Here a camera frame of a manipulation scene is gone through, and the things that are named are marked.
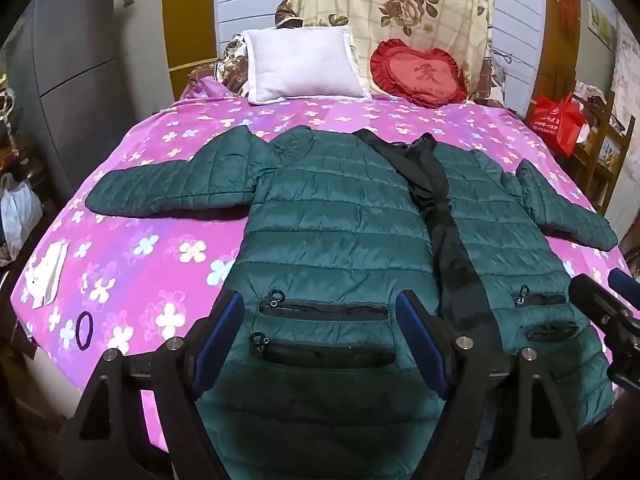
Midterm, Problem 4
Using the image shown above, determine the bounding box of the dark green puffer jacket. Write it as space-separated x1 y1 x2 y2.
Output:
86 127 617 479

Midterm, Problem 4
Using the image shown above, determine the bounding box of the wooden shelf rack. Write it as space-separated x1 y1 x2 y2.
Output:
568 91 636 214

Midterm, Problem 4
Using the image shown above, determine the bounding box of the pink floral bed sheet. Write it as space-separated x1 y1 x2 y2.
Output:
8 91 632 453

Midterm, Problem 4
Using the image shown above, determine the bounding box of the white paper booklet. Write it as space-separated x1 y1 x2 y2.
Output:
25 240 68 309

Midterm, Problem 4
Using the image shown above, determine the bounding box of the red shopping bag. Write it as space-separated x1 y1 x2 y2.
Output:
529 93 585 157

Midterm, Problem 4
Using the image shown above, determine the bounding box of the white plastic bag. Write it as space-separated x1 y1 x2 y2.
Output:
1 172 42 261

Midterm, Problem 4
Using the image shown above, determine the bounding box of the red heart-shaped cushion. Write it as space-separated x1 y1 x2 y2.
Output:
370 39 468 108

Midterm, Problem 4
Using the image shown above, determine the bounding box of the cream floral rose blanket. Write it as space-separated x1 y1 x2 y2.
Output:
213 0 492 99

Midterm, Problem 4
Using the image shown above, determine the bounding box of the white square pillow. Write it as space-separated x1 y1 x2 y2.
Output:
242 26 371 105

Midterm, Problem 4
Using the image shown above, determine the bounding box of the grey wardrobe cabinet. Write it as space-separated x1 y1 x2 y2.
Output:
1 0 174 200

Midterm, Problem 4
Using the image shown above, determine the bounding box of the black hair tie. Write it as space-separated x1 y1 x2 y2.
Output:
75 310 94 351

